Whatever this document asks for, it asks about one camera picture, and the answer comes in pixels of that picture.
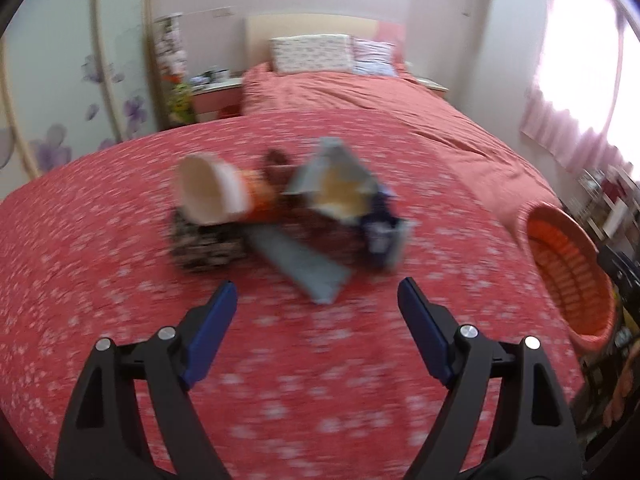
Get black floral cloth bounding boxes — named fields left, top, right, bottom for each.
left=169, top=208, right=246, bottom=272

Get grey wrapper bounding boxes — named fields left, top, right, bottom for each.
left=244, top=224, right=352, bottom=304

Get orange white paper cup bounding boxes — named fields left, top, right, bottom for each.
left=174, top=153, right=279, bottom=226

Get brown plaid scrunchie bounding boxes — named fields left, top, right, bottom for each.
left=262, top=148, right=297, bottom=193

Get dark blue snack bag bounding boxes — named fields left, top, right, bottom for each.
left=283, top=138, right=411, bottom=270

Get person right hand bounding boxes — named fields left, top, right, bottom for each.
left=603, top=352, right=639, bottom=428

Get red floral table cloth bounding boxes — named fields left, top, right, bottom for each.
left=1, top=110, right=582, bottom=479

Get orange plastic laundry basket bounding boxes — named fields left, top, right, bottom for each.
left=515, top=203, right=616, bottom=356

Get cluttered desk with items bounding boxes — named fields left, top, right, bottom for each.
left=573, top=168, right=639, bottom=472

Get hanging plush toy holder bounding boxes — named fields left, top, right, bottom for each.
left=153, top=13, right=196, bottom=127

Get pink white left nightstand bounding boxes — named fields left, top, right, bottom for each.
left=192, top=77, right=243, bottom=122

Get right bedside nightstand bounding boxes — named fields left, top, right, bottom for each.
left=416, top=77, right=449, bottom=100

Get pink window curtains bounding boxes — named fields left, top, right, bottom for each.
left=521, top=0, right=639, bottom=177

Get striped pink pillow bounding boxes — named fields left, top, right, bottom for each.
left=352, top=37, right=397, bottom=77

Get bed with pink duvet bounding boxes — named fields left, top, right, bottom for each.
left=243, top=63, right=561, bottom=231

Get sliding wardrobe with flowers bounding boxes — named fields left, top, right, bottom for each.
left=1, top=0, right=160, bottom=196

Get floral white pillow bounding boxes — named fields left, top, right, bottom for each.
left=269, top=34, right=354, bottom=74

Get beige pink headboard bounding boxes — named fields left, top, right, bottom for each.
left=244, top=13, right=407, bottom=74

